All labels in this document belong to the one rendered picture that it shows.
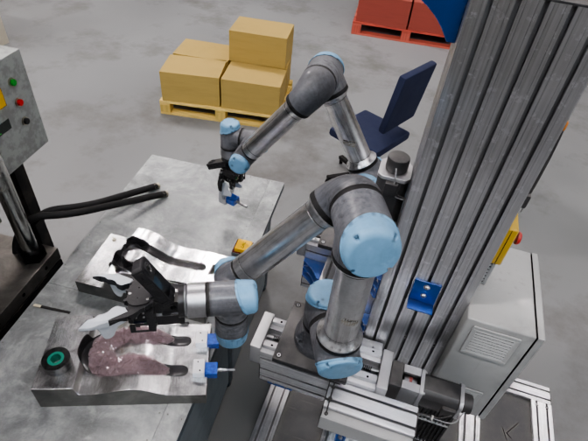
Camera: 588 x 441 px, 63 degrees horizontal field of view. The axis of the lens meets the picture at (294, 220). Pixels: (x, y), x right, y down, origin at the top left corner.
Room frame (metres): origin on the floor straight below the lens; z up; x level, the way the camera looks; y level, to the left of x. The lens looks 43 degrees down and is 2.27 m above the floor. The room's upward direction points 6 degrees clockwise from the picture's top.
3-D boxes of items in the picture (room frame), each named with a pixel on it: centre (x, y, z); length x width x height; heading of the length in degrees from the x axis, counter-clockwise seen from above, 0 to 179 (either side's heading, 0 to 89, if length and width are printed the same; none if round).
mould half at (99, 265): (1.16, 0.50, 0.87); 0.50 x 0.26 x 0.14; 81
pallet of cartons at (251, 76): (3.97, 0.72, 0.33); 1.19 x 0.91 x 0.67; 75
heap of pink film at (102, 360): (0.80, 0.48, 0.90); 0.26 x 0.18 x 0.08; 98
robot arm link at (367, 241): (0.69, -0.14, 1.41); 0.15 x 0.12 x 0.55; 12
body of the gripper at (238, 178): (1.54, 0.27, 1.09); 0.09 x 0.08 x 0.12; 61
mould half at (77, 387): (0.79, 0.48, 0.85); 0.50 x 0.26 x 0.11; 98
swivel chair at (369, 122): (2.98, -0.49, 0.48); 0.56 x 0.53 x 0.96; 70
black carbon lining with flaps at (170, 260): (1.14, 0.49, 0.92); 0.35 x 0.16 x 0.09; 81
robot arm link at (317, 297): (0.81, -0.12, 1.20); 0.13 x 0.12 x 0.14; 12
